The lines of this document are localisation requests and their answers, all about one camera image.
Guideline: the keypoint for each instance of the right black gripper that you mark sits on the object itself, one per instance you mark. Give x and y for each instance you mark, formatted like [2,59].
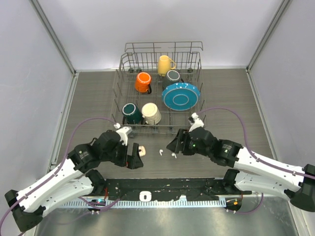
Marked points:
[175,146]

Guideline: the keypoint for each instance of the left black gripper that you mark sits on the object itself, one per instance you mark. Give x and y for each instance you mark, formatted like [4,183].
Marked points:
[133,161]

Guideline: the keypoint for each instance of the white charging case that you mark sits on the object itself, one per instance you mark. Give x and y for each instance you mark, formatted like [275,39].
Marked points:
[145,196]

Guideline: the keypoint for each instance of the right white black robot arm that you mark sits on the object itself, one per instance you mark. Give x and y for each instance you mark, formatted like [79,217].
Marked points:
[249,171]

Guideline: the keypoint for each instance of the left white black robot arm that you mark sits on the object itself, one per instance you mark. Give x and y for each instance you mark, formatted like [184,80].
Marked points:
[75,177]

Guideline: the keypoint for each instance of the dark green mug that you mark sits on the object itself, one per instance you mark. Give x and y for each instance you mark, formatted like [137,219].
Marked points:
[132,114]

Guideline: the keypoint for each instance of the cream white mug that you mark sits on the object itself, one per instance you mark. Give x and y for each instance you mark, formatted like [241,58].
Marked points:
[151,114]

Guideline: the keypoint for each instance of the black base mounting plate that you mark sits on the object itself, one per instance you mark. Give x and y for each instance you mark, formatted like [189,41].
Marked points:
[167,189]

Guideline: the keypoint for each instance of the blue plate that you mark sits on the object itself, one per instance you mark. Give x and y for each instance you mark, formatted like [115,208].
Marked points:
[180,96]

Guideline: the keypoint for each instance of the grey mug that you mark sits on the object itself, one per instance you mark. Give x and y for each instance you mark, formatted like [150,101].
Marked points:
[171,77]

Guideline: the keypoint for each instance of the orange mug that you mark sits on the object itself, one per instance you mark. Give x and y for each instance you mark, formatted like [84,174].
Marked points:
[143,83]

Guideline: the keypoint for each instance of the yellow mug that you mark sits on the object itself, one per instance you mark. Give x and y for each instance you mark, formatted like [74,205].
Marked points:
[165,63]

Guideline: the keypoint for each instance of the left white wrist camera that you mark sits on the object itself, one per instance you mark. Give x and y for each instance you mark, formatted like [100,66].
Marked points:
[123,132]

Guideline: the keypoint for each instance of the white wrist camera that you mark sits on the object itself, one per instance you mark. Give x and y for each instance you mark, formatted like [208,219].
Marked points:
[195,122]
[123,132]

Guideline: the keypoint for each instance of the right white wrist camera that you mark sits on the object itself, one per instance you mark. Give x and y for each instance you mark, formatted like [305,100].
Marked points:
[195,122]

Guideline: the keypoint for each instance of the grey wire dish rack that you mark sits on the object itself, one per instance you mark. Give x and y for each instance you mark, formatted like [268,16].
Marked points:
[143,57]

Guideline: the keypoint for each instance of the white slotted cable duct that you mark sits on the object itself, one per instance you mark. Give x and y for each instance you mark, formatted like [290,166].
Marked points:
[181,203]

